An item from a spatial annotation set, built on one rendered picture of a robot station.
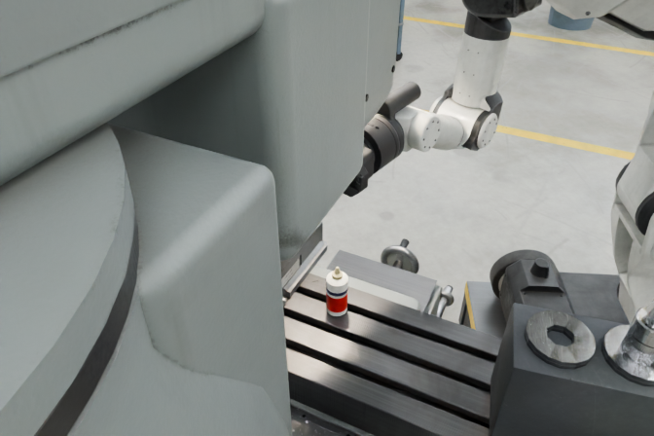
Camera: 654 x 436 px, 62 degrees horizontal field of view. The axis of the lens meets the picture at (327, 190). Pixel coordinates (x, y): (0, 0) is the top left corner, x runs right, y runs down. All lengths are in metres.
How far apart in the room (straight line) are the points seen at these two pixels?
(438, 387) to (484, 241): 1.76
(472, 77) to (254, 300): 0.88
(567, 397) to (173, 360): 0.63
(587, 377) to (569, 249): 1.98
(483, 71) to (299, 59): 0.76
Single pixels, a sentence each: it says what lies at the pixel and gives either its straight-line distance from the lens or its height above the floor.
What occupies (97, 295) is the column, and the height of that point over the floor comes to 1.55.
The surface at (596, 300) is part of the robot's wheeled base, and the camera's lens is 1.71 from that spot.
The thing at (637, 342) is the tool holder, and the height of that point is 1.14.
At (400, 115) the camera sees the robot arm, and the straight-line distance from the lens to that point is 0.93.
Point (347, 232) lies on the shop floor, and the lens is 2.63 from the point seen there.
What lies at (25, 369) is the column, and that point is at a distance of 0.19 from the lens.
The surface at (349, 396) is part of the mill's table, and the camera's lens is 0.95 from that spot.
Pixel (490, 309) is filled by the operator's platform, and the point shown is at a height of 0.40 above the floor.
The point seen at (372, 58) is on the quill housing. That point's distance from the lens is 0.64.
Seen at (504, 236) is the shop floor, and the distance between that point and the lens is 2.74.
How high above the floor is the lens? 1.70
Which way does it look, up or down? 36 degrees down
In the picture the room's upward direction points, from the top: straight up
